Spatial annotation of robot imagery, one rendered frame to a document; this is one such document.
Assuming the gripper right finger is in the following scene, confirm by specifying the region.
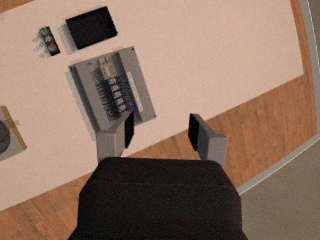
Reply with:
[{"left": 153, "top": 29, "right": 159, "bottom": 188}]
[{"left": 188, "top": 113, "right": 228, "bottom": 168}]

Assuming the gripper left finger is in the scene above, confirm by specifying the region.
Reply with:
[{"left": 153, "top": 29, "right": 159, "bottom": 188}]
[{"left": 96, "top": 111, "right": 134, "bottom": 165}]

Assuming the grey relay with blue button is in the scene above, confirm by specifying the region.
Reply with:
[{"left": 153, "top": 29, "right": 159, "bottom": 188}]
[
  {"left": 112, "top": 91, "right": 121, "bottom": 99},
  {"left": 107, "top": 78, "right": 116, "bottom": 85},
  {"left": 117, "top": 104, "right": 126, "bottom": 112},
  {"left": 110, "top": 84, "right": 119, "bottom": 92},
  {"left": 42, "top": 34, "right": 54, "bottom": 45},
  {"left": 114, "top": 98, "right": 123, "bottom": 106}
]

